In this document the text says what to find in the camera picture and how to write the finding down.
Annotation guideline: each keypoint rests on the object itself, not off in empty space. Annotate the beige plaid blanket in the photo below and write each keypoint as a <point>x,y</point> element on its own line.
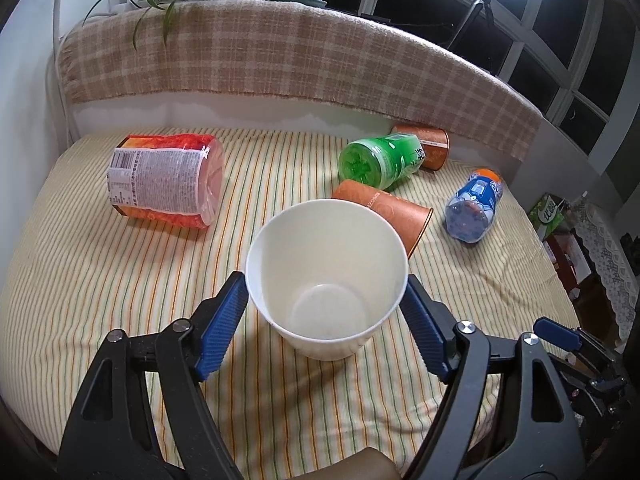
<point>300,55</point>

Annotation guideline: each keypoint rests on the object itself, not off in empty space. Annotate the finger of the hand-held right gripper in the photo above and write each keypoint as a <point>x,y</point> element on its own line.
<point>555,332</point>

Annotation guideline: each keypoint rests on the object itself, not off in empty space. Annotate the white lace cloth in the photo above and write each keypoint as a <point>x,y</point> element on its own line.
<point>607,260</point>

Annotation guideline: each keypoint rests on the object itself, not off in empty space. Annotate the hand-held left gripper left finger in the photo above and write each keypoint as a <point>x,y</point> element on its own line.
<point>222,325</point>

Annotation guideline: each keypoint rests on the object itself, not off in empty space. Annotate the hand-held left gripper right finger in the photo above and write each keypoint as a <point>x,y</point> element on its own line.
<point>425,330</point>

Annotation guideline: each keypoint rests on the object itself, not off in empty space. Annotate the green plastic bottle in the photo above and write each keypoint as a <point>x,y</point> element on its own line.
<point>382,160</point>

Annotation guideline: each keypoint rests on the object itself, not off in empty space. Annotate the green cardboard box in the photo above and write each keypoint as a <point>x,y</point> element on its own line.
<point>547,215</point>

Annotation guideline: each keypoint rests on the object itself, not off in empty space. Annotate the white window frame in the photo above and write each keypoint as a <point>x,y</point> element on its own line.
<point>530,35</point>

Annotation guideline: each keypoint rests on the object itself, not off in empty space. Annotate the red and white box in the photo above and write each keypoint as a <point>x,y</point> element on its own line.
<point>567,257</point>

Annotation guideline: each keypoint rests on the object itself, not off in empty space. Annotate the blue plastic bottle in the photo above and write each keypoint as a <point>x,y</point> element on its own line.
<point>472,205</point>

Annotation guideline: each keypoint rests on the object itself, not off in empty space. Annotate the orange instant noodle cup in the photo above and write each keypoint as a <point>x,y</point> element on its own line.
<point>160,180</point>

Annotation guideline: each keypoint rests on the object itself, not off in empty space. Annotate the white paper cup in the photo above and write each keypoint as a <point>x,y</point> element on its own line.
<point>325,280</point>

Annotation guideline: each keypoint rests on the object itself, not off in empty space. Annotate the orange paper cup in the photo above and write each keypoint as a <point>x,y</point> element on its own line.
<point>432,147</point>
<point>395,210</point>

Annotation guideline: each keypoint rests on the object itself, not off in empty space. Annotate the brown chair seat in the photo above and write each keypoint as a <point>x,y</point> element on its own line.
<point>365,467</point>

